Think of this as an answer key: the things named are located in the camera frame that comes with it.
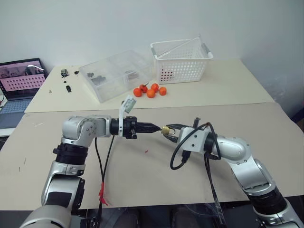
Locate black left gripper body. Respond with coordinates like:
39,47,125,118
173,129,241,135
123,115,139,140

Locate brass padlock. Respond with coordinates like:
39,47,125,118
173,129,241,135
161,126,178,137

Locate clear plastic compartment box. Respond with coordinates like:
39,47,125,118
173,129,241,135
78,49,154,104

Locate dark parts in clear box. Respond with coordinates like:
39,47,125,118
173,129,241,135
86,72,107,86

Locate white perforated plastic basket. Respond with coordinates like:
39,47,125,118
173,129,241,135
150,34,214,85

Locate clear plastic rod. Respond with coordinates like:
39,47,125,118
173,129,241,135
157,36,203,58

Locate open laptop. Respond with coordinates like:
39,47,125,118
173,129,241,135
0,57,48,136

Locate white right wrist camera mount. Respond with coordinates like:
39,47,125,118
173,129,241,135
178,126,211,154

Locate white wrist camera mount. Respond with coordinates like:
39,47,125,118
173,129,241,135
178,126,211,154
118,95,138,139

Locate black looped right wrist cable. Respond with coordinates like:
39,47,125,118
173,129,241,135
170,116,222,171

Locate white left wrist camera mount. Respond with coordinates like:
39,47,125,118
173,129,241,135
118,95,138,139

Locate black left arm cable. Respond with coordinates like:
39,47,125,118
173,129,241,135
94,136,106,228
97,135,115,228

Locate black long right arm cable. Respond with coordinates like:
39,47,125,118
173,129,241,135
203,152,226,225

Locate red tape on cable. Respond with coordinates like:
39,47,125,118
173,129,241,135
98,182,109,207

